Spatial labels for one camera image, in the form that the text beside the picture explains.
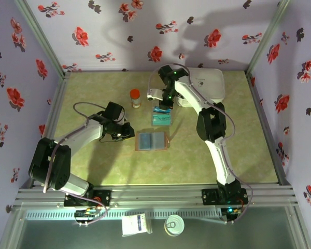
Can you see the aluminium side rail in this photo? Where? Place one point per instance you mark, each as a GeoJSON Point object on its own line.
{"type": "Point", "coordinates": [267, 129]}
{"type": "Point", "coordinates": [59, 103]}

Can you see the aluminium corner post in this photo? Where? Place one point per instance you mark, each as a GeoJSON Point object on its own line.
{"type": "Point", "coordinates": [266, 39]}
{"type": "Point", "coordinates": [44, 39]}

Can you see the small circuit board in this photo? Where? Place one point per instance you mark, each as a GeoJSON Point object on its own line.
{"type": "Point", "coordinates": [230, 214]}
{"type": "Point", "coordinates": [85, 215]}

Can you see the aluminium frame rail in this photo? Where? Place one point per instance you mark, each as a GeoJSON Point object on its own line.
{"type": "Point", "coordinates": [155, 197]}

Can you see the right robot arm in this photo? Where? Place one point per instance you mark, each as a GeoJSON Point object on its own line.
{"type": "Point", "coordinates": [211, 122]}

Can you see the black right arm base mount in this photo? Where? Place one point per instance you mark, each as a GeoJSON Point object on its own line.
{"type": "Point", "coordinates": [210, 197]}

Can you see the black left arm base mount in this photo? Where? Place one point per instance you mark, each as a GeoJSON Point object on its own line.
{"type": "Point", "coordinates": [103, 198]}

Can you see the teal card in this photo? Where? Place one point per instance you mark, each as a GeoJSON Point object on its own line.
{"type": "Point", "coordinates": [162, 120]}

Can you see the white paper box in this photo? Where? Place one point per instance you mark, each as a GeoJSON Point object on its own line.
{"type": "Point", "coordinates": [134, 225]}

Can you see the red-capped spice bottle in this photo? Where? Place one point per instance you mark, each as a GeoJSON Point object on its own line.
{"type": "Point", "coordinates": [135, 99]}

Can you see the tin can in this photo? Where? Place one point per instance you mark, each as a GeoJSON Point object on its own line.
{"type": "Point", "coordinates": [174, 225]}

